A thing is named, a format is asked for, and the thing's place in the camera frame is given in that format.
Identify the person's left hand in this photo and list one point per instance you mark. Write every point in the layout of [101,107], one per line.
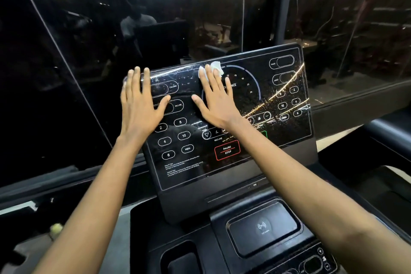
[138,113]

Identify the person's left forearm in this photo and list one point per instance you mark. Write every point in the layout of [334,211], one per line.
[90,213]

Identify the yellow-green plug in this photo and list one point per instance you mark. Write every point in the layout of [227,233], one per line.
[56,229]

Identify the person's right hand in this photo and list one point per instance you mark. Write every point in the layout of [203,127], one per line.
[219,105]

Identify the person's right forearm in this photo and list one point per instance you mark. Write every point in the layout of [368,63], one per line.
[314,193]

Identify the small white wipe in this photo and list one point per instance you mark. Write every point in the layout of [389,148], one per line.
[216,67]

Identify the black standing fan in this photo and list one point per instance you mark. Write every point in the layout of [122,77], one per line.
[284,1]

